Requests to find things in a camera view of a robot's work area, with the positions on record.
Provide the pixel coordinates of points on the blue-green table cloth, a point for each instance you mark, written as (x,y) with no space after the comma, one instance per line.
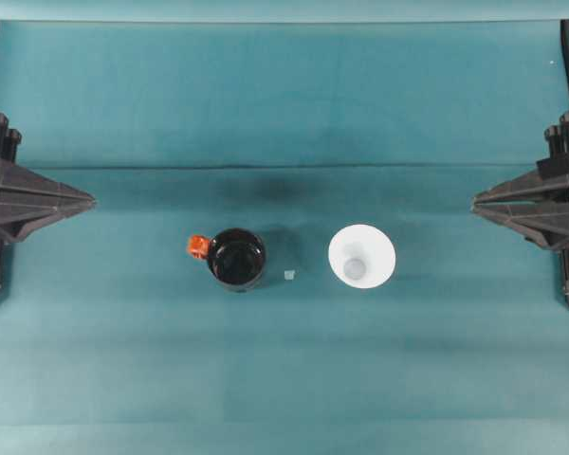
(284,355)

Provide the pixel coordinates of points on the white paper cup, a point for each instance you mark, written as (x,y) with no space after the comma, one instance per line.
(360,246)

